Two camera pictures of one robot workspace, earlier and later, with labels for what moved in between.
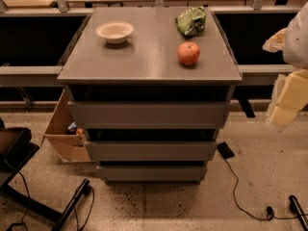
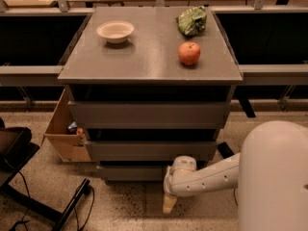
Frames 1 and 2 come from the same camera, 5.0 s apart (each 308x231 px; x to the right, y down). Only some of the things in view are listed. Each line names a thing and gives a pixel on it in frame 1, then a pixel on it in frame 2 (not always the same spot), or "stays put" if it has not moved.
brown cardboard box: (68, 146) stays put
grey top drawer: (148, 115) stays put
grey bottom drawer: (152, 173) stays put
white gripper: (297, 42) → (168, 184)
